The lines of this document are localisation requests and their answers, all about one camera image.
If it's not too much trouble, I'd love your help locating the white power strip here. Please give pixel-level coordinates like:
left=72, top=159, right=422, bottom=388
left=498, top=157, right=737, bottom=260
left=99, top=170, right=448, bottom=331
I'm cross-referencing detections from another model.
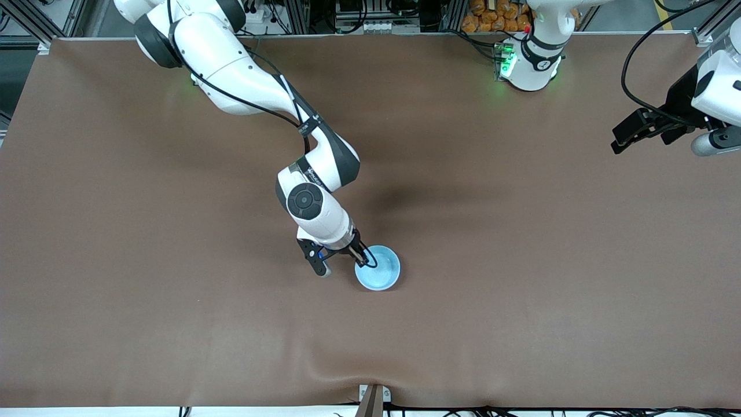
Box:
left=243, top=0, right=268, bottom=32

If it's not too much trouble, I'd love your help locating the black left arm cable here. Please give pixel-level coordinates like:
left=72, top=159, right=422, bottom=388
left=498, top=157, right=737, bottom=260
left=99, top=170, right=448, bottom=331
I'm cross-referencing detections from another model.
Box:
left=621, top=0, right=730, bottom=125

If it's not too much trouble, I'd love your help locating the black base cable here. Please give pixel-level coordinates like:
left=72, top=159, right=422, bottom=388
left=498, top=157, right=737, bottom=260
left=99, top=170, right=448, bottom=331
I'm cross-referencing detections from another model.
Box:
left=449, top=28, right=501, bottom=61

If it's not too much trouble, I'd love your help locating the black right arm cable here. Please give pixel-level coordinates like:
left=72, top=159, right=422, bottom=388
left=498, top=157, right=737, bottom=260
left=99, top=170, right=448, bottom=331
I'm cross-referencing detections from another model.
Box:
left=167, top=0, right=378, bottom=269

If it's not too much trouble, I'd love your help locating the brown table mat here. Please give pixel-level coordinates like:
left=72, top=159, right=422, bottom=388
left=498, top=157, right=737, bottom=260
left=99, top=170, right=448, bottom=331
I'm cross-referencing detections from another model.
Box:
left=0, top=32, right=741, bottom=409

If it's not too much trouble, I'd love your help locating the orange objects pile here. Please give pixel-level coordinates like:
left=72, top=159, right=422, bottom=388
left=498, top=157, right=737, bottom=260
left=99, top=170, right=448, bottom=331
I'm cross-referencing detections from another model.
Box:
left=461, top=0, right=533, bottom=34

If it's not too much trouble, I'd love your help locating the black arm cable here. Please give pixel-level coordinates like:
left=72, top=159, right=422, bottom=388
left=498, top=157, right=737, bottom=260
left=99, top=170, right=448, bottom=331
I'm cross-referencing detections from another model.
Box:
left=167, top=0, right=378, bottom=269
left=621, top=0, right=730, bottom=125

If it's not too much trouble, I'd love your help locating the blue bowl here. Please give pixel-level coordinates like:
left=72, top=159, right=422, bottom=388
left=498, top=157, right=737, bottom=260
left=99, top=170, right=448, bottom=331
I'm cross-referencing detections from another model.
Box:
left=354, top=245, right=401, bottom=291

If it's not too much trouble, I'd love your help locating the aluminium frame profile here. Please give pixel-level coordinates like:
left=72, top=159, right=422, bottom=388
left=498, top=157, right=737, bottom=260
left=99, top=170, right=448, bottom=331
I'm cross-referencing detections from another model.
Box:
left=692, top=0, right=731, bottom=47
left=12, top=0, right=54, bottom=56

